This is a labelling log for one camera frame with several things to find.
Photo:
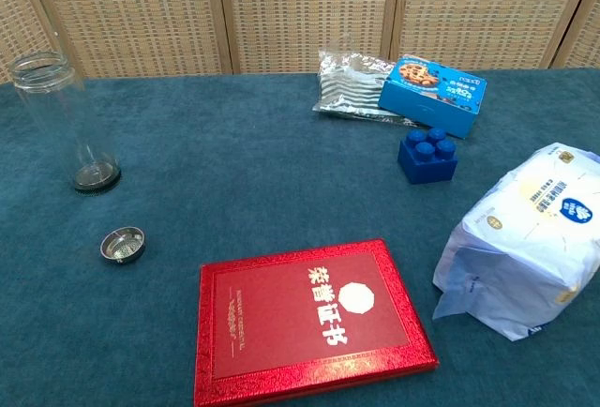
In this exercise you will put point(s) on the red certificate book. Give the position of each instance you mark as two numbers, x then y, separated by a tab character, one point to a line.
304	327

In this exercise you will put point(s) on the teal table cloth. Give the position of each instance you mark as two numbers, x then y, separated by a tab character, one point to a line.
234	182

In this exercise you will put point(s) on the clear glass bottle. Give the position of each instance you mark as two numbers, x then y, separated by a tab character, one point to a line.
63	121

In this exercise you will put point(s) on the blue toy building block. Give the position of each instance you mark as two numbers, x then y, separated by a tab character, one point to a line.
426	156

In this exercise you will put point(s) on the white tissue pack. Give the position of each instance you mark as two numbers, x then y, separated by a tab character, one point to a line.
525	243

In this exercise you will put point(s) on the striped plastic snack bag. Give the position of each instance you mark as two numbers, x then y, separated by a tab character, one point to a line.
349	90

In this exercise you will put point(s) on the woven folding screen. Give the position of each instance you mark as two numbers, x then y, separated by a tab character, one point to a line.
300	13

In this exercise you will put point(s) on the blue cookie box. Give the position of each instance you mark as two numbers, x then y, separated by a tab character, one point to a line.
431	97

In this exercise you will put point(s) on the small metal strainer lid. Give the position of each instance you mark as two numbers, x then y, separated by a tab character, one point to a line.
123	246

